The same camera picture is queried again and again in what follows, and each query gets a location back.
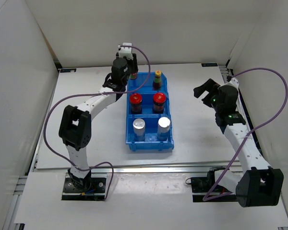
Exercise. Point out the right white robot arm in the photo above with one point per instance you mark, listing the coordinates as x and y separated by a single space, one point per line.
260 185

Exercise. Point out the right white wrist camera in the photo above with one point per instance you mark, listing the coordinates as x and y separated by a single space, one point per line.
233 82

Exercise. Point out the red-lid sauce jar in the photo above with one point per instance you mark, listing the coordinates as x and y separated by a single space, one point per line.
159 100
136 103

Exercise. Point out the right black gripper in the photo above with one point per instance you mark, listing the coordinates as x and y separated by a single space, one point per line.
210 86

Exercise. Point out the right aluminium rail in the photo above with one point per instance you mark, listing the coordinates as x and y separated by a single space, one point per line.
226 74

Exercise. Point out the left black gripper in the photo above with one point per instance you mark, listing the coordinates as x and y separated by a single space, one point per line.
133 63

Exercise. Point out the tall sauce bottle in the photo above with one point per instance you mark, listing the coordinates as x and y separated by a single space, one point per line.
157 83
133 75

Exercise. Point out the aluminium rail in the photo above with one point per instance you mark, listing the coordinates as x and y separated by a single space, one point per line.
226 74
56 176

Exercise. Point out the silver can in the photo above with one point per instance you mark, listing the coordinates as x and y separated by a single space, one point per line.
163 128
139 129

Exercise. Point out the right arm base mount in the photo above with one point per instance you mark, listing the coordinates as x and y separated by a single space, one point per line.
200 187

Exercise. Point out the right black corner label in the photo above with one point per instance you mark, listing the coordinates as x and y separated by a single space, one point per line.
209 65

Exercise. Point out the blue three-compartment plastic bin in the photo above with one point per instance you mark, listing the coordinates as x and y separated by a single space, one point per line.
143 85

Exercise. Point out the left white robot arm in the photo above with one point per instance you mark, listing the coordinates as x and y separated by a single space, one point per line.
76 129

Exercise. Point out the black corner label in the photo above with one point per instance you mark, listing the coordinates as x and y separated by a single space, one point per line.
68 70
209 65

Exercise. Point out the front aluminium rail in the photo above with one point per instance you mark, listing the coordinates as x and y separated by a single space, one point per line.
56 176

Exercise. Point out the left black corner label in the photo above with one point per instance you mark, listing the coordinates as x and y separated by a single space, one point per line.
68 70

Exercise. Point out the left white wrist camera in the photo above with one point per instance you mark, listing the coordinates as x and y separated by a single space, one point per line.
125 51

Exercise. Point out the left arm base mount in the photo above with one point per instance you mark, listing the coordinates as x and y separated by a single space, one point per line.
95 190

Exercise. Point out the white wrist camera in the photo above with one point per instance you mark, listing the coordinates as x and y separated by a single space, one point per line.
233 82
125 51

